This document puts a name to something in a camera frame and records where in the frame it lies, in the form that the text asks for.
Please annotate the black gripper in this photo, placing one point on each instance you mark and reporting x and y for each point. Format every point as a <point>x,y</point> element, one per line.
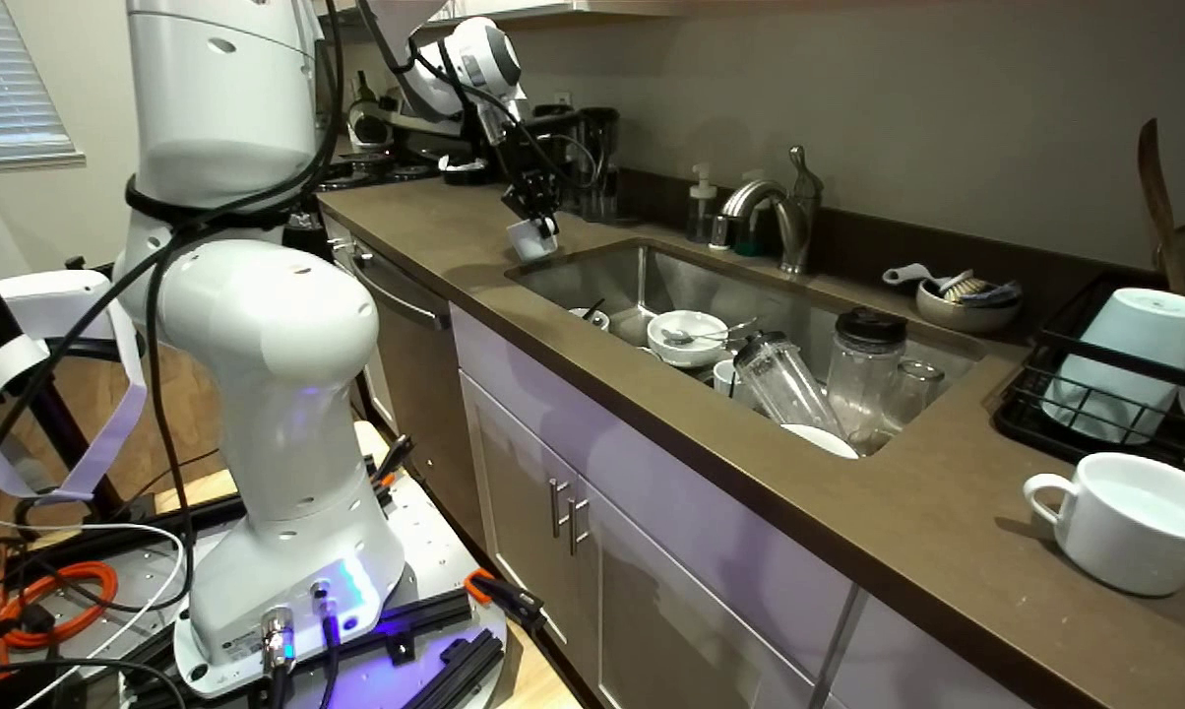
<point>525,145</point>

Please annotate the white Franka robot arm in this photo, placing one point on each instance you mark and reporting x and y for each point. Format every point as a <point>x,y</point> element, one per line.
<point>279,397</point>

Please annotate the stainless steel sink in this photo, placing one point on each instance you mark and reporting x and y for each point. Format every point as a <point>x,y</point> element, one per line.
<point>695,283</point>

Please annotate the dark countertop appliance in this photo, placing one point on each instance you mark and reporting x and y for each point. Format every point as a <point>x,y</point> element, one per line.
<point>594,163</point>

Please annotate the small white saucer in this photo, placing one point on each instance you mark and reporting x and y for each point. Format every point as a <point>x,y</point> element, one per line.
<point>594,317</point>

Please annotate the small pump soap dispenser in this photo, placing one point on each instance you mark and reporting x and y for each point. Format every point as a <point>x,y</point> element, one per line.
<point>704,209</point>

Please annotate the white ceramic bowl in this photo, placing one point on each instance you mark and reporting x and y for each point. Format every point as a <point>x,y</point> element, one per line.
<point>688,342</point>

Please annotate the brushed metal kitchen faucet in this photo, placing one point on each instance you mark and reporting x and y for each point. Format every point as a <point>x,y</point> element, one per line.
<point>754,209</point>

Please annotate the stainless steel dishwasher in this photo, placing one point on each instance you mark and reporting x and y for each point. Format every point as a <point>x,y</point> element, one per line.
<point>434,397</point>

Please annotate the small white cup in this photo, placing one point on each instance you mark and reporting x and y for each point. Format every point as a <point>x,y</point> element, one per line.
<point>732,377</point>

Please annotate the clear plastic container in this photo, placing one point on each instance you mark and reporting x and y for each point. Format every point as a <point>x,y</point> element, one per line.
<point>787,385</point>

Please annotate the lavender base cabinet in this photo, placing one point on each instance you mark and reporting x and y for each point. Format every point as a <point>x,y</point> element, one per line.
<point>670,527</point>

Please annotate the white speckled robot table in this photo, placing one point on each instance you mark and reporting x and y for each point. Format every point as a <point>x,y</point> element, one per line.
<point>445,553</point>

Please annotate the white round plate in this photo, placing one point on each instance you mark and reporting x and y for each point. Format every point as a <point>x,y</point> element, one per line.
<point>819,442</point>

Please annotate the white plastic utensil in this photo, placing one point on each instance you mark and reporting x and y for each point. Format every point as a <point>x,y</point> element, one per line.
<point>905,275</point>

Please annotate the clear drinking glass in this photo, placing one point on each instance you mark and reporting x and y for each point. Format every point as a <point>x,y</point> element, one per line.
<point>922,393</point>

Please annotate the black clamp bar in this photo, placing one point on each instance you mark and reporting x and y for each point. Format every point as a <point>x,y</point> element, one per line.
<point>460,671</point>
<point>406,618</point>

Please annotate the small grey utensil dish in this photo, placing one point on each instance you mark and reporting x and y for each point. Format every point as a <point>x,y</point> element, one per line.
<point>969,308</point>

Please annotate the black stand leg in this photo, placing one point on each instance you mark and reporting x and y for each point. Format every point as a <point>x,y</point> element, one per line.
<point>74,438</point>

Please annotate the window blind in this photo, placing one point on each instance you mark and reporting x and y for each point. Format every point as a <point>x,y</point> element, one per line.
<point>14,81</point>

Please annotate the wooden spatula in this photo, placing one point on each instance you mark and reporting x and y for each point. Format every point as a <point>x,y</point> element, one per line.
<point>1159,200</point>

